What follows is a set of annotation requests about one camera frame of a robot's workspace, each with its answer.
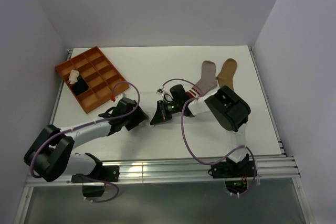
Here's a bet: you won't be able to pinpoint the orange compartment tray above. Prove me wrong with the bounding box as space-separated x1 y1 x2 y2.
55 46 130 114

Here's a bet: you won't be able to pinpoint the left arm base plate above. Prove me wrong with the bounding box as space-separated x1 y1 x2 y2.
71 165 120 183

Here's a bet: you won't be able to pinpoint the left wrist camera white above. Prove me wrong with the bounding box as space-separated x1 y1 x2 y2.
111 93 127 103

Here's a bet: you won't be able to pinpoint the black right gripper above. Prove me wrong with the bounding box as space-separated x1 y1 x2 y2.
151 100 182 125

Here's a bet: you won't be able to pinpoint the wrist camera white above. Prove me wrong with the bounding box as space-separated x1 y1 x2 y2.
156 87 165 96
111 93 127 103

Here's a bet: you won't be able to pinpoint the cream brown striped sock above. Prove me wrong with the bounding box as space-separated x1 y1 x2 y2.
68 70 81 85

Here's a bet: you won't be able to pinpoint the aluminium frame rail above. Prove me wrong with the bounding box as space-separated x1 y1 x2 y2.
26 157 300 187

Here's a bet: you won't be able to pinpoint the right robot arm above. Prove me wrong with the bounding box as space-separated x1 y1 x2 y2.
150 84 254 177

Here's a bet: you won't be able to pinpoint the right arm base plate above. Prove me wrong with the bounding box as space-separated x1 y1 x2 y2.
208 159 258 179

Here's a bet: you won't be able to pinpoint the grey sock red stripes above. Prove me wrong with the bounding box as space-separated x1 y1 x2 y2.
186 61 217 98

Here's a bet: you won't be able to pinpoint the tan brown sock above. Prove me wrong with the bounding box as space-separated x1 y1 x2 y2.
216 58 237 91

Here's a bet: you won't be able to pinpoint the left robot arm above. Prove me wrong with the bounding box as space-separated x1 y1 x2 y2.
24 98 149 182

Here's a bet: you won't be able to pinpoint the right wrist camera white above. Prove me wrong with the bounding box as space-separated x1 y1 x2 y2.
156 87 165 96

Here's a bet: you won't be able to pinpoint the black sock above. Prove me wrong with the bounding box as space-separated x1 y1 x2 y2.
70 79 89 97

